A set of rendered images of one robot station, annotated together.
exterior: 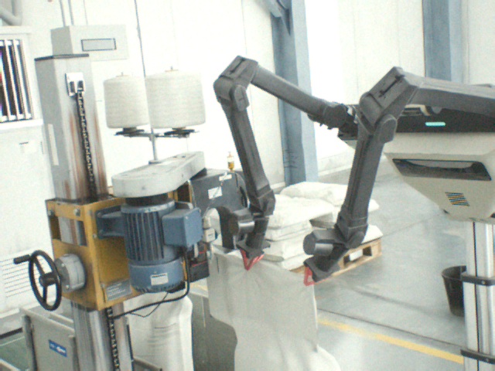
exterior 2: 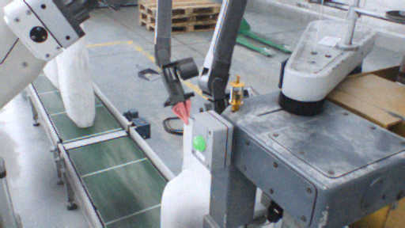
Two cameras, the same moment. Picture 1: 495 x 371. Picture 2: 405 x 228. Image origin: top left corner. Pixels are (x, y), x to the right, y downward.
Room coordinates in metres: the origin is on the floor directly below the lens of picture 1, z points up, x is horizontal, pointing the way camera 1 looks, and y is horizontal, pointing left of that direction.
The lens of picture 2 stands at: (2.94, 0.10, 1.66)
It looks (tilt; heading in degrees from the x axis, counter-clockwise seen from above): 26 degrees down; 190
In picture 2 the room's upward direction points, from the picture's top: 2 degrees clockwise
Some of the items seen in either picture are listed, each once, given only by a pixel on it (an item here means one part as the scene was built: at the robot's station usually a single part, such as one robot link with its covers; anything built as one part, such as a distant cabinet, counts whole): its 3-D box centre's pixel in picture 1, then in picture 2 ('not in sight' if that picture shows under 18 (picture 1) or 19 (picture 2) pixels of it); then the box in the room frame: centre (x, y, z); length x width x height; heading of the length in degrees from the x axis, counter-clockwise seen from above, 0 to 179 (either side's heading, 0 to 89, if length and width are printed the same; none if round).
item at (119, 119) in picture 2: not in sight; (58, 85); (0.16, -1.68, 0.35); 2.26 x 0.48 x 0.14; 42
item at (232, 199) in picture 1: (193, 207); (302, 180); (2.30, 0.20, 1.21); 0.30 x 0.25 x 0.30; 42
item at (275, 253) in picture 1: (291, 241); not in sight; (5.05, -0.30, 0.32); 0.66 x 0.43 x 0.15; 134
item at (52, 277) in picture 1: (43, 280); not in sight; (1.86, 0.61, 1.13); 0.18 x 0.11 x 0.18; 42
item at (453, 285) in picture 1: (466, 291); not in sight; (4.12, -1.33, 0.13); 0.30 x 0.30 x 0.26
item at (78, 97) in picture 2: not in sight; (73, 67); (0.68, -1.21, 0.74); 0.47 x 0.22 x 0.72; 40
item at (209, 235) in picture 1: (208, 239); not in sight; (2.10, 0.14, 1.14); 0.05 x 0.04 x 0.16; 132
